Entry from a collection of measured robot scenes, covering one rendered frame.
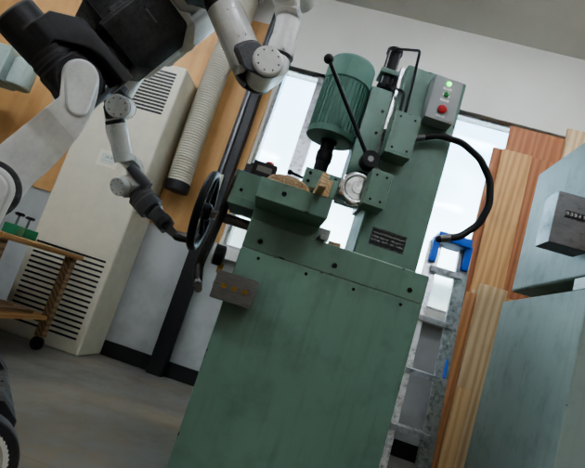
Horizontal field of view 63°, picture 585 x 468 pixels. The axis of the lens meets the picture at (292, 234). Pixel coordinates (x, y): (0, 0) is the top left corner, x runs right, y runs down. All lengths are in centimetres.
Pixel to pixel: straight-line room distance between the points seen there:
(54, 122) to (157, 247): 193
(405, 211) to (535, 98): 205
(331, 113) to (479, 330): 152
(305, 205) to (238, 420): 64
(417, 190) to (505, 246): 141
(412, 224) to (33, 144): 113
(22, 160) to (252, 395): 86
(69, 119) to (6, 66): 218
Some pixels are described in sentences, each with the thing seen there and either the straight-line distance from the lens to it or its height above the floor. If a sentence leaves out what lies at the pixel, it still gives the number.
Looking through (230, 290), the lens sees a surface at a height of 57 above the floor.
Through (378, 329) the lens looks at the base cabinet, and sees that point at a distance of 149.
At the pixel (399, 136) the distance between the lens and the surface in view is 163.
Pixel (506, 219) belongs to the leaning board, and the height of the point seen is 147.
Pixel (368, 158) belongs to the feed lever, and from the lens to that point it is 161.
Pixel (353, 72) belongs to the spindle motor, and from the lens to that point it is 180.
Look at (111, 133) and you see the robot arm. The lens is 175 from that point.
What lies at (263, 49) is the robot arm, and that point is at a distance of 125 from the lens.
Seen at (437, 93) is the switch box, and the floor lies 141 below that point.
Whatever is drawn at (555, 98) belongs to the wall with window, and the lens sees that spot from 362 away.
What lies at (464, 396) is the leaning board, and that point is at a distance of 269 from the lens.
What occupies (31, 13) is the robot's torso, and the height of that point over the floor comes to 105.
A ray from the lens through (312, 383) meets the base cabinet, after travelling 146.
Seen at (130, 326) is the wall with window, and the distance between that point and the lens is 318.
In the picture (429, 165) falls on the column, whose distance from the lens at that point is 172.
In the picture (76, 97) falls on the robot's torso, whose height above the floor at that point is 90.
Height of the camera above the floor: 55
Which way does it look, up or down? 10 degrees up
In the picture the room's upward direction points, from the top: 18 degrees clockwise
